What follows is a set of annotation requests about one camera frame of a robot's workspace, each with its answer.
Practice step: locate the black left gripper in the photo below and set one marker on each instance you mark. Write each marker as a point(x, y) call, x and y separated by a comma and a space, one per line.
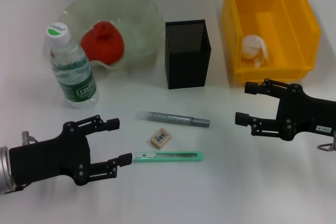
point(52, 158)

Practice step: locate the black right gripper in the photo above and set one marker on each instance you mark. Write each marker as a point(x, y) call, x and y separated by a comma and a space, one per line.
point(302, 116)

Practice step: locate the white paper ball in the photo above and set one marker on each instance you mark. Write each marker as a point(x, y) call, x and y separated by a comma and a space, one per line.
point(253, 47)

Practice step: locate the clear green-label water bottle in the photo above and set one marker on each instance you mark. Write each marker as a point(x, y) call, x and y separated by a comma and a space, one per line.
point(76, 77)

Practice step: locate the red-orange toy orange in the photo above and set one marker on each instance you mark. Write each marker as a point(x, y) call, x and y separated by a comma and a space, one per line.
point(102, 45)

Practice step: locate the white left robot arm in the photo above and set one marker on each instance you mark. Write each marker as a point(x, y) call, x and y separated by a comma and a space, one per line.
point(5, 171)

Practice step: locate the beige eraser with barcode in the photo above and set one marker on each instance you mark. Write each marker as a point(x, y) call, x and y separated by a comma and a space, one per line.
point(161, 138)

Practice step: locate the green utility knife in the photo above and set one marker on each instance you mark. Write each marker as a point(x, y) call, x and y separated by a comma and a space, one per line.
point(168, 156)

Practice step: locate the silver glitter pen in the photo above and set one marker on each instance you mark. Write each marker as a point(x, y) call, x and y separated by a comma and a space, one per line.
point(170, 117)

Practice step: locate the black mesh pen holder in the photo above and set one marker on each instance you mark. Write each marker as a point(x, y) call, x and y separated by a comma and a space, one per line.
point(186, 69)

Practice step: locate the translucent wavy fruit plate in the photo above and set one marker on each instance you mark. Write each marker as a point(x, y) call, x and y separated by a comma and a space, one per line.
point(141, 24)

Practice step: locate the yellow plastic bin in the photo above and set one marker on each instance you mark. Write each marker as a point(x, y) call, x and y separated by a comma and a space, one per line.
point(296, 37)

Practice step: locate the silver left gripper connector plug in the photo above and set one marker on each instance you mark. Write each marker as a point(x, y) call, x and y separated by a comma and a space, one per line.
point(25, 137)

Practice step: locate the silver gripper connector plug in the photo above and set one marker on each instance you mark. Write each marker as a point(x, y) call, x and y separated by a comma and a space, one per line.
point(334, 141)
point(25, 137)

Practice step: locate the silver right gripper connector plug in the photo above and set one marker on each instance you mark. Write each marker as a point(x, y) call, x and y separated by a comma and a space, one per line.
point(334, 141)

